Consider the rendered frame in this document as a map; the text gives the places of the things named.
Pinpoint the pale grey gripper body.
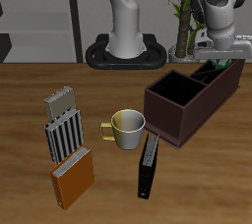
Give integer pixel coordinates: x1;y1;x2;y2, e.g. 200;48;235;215
192;34;252;61

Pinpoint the green book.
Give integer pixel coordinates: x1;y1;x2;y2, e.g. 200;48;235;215
214;59;230;71

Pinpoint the dark brown desk caddy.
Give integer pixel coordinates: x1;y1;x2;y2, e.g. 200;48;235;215
143;58;247;151

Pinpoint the beige grey book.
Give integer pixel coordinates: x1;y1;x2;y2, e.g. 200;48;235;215
43;85;78;123

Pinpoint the black and white striped book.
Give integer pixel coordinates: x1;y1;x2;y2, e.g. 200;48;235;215
43;107;85;165

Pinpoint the orange book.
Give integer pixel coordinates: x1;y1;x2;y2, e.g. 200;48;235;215
49;145;95;211

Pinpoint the green pot plant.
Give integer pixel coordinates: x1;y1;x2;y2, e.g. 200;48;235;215
167;0;228;65

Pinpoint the white and yellow mug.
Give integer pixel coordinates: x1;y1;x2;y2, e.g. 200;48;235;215
99;108;147;151

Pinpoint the grey shelf unit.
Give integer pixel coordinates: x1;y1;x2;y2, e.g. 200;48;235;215
0;0;84;64

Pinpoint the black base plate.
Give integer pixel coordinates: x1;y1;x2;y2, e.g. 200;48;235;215
85;32;168;71

